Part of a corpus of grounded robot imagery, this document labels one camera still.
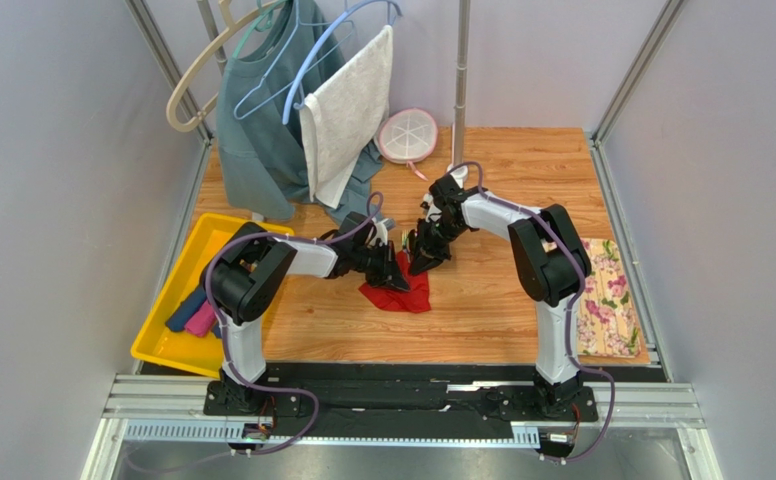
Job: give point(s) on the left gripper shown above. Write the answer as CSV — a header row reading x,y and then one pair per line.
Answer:
x,y
389,273

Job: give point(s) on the metal rack pole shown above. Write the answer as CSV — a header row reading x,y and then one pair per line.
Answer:
x,y
211,28
458,128

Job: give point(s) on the pink white mesh bag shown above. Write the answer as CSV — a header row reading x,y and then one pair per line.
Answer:
x,y
407,138

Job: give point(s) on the yellow plastic bin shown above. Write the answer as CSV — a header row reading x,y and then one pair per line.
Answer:
x,y
156,343

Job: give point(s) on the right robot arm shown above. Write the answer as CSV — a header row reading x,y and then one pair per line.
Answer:
x,y
551,264

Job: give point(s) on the teal sweatshirt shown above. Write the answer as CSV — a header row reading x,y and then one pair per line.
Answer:
x,y
262,158

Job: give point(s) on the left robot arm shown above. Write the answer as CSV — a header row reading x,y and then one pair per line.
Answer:
x,y
242,280

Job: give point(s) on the navy blue cloth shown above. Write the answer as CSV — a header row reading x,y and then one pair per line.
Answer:
x,y
187,308

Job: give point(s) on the blue hanger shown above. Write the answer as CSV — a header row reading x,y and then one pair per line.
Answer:
x,y
294,91

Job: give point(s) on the floral tray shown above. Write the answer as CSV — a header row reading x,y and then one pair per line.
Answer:
x,y
608,326

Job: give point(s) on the beige hanger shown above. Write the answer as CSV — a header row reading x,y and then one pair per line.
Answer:
x,y
184,112

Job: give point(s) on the green hanger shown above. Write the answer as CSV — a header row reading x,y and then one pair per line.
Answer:
x,y
255,26

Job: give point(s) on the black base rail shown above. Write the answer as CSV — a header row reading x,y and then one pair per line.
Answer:
x,y
399,401

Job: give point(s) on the white towel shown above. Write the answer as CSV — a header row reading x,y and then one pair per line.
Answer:
x,y
343,115

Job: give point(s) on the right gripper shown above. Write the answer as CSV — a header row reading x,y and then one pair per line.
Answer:
x,y
427,242

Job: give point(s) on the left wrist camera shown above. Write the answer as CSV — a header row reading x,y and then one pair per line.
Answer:
x,y
381,229

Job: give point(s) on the left metal rack pole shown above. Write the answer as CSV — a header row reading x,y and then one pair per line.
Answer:
x,y
211,28

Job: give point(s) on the pink cloth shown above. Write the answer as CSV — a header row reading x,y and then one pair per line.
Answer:
x,y
202,322

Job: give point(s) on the red paper napkin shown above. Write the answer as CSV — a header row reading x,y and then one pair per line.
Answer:
x,y
415,301

